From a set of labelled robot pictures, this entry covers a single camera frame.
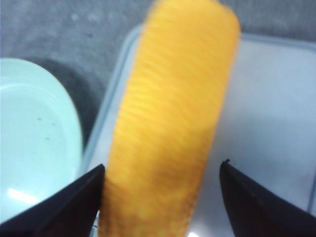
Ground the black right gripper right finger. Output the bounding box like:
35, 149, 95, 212
219, 160, 316, 237

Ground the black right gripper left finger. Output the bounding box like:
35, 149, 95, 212
0, 164, 105, 237

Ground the yellow corn cob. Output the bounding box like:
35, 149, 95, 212
98, 0, 240, 237

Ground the light green plate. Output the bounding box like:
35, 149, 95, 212
0, 58, 83, 222

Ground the silver digital kitchen scale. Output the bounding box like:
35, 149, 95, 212
86, 34, 316, 237

